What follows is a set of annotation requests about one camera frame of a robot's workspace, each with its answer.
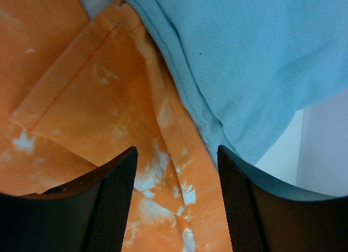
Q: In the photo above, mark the light blue folded trousers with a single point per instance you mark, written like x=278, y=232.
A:
x=243, y=68

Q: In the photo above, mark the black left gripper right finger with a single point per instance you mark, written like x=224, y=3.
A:
x=267, y=214

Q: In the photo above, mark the orange tie-dye trousers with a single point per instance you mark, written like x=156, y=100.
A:
x=76, y=92

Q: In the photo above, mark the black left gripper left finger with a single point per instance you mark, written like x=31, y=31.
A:
x=88, y=213

